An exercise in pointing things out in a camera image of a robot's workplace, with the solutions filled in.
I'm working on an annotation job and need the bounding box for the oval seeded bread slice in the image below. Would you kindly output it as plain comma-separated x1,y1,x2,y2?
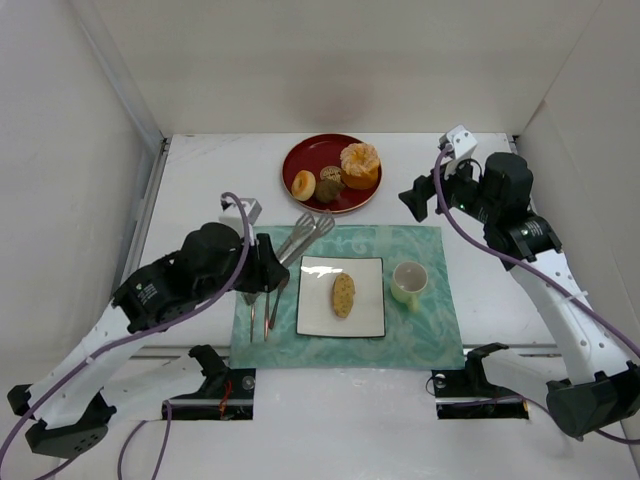
331,273,356,318

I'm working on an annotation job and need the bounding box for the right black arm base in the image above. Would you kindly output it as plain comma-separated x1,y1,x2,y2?
425,342,529,420

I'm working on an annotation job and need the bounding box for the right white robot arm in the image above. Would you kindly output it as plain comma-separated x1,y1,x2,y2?
398,151,639,439

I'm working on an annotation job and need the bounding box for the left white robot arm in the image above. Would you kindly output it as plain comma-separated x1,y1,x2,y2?
7,210,316,460

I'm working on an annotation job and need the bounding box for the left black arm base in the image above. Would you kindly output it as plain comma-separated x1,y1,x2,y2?
161,345,256,421

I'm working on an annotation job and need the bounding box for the brown chocolate muffin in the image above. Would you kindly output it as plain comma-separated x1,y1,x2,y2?
314,179,345,204

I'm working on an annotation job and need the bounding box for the small glazed donut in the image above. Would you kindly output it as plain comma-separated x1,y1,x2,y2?
290,170,316,202

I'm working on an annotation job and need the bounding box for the small brown patterned pastry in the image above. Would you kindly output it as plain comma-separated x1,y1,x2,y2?
320,166,342,183

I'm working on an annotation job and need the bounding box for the metal fork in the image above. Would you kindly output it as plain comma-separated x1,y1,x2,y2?
243,293,259,342

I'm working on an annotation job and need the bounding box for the metal spoon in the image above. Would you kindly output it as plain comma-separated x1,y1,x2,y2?
268,277,289,330

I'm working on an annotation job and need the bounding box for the orange bundt cake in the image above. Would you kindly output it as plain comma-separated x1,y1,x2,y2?
340,143,380,190

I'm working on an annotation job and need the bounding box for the metal knife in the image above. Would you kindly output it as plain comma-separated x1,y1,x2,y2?
263,292,271,342

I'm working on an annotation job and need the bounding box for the white square plate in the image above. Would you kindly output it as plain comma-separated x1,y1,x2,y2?
296,256,386,339

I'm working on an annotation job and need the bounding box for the teal patterned placemat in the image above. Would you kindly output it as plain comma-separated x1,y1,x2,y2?
229,225,465,370

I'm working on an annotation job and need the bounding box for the pale yellow cup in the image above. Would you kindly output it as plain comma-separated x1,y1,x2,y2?
391,261,429,312

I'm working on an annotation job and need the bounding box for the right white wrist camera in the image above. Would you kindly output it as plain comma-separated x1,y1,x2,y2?
439,125,478,160

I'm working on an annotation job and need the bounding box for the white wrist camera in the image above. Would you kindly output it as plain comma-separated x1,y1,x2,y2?
219,197,262,232
439,125,478,160

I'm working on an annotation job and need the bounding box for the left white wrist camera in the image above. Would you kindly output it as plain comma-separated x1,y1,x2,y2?
219,197,262,232

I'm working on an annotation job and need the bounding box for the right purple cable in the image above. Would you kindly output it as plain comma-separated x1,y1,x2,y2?
432,146,640,445

